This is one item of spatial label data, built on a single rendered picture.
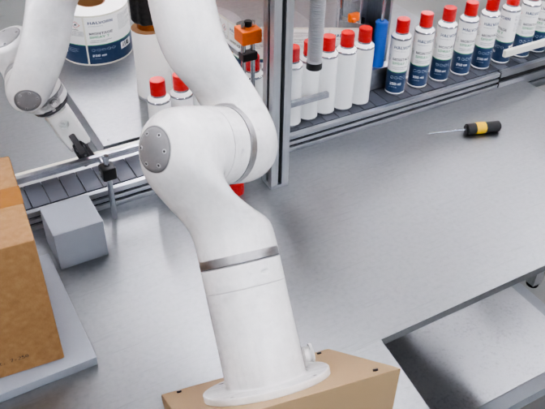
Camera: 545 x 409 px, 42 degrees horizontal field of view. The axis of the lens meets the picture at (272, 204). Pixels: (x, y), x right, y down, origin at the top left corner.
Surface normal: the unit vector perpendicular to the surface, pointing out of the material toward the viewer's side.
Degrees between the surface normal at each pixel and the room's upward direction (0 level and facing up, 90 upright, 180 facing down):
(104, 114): 0
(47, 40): 57
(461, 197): 0
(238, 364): 62
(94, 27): 90
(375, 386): 90
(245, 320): 50
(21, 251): 90
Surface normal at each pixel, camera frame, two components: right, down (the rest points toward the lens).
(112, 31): 0.70, 0.45
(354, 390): 0.33, 0.59
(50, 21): 0.55, -0.07
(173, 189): -0.41, 0.68
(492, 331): 0.01, -0.78
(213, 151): 0.80, -0.17
